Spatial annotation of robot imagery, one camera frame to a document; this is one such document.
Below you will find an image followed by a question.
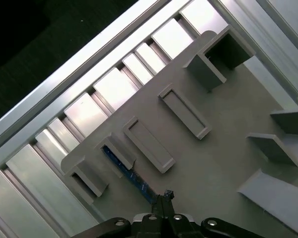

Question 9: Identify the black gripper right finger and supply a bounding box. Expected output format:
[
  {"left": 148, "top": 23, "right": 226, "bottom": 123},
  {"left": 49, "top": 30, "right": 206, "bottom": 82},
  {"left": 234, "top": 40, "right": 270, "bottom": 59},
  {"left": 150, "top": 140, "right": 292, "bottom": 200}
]
[{"left": 163, "top": 189, "right": 264, "bottom": 238}]

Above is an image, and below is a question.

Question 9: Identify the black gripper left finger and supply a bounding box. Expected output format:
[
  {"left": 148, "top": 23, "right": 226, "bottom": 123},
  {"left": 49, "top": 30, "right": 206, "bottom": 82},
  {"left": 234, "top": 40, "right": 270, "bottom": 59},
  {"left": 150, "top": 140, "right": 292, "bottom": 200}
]
[{"left": 75, "top": 194, "right": 165, "bottom": 238}]

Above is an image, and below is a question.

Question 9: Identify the grey parts rack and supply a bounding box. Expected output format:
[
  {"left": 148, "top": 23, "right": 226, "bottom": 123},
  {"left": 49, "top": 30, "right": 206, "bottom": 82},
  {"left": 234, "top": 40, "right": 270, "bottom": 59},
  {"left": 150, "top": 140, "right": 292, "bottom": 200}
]
[{"left": 61, "top": 24, "right": 298, "bottom": 238}]

